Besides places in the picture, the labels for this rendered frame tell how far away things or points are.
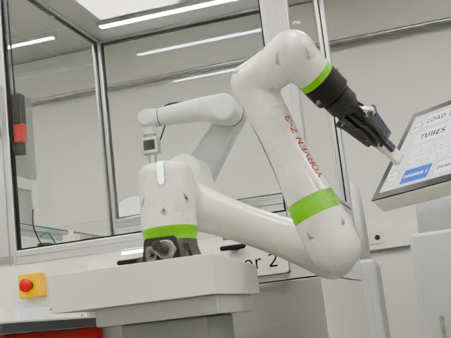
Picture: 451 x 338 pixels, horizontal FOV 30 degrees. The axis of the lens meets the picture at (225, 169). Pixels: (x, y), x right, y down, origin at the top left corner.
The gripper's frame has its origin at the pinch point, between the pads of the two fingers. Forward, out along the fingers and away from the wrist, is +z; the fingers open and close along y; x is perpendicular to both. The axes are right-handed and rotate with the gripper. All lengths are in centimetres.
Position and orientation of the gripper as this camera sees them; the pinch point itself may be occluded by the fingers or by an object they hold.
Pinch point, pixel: (390, 151)
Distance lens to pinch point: 206.7
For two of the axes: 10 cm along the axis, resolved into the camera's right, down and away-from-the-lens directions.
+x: -4.7, 7.4, -4.8
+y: -5.3, 2.0, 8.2
